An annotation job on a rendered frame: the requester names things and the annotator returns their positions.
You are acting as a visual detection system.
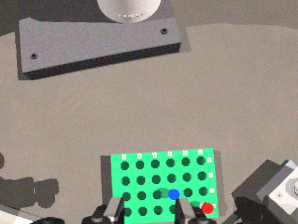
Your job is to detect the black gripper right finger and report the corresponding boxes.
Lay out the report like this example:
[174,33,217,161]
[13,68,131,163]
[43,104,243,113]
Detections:
[174,198,258,224]

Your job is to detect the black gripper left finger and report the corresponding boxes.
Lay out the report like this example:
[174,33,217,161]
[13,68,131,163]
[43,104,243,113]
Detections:
[29,197,125,224]

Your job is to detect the green tube rack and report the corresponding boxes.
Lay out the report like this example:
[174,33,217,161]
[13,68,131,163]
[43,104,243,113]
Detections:
[111,148,218,224]

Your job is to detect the blue-capped tube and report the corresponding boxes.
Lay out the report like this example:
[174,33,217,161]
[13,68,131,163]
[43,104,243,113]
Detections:
[168,189,180,200]

